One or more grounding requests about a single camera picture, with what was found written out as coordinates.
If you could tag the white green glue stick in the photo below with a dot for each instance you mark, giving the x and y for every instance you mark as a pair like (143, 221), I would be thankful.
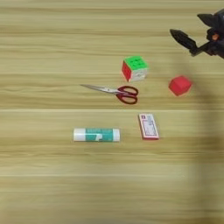
(96, 135)

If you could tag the red cube block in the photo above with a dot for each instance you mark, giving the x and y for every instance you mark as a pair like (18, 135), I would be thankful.
(180, 85)

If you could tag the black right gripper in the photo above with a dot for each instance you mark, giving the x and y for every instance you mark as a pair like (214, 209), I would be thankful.
(215, 45)

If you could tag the green red Rubik's cube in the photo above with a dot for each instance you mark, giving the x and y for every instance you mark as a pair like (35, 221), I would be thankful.
(134, 68)

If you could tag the red white card box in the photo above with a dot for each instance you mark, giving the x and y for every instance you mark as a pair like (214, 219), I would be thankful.
(149, 127)

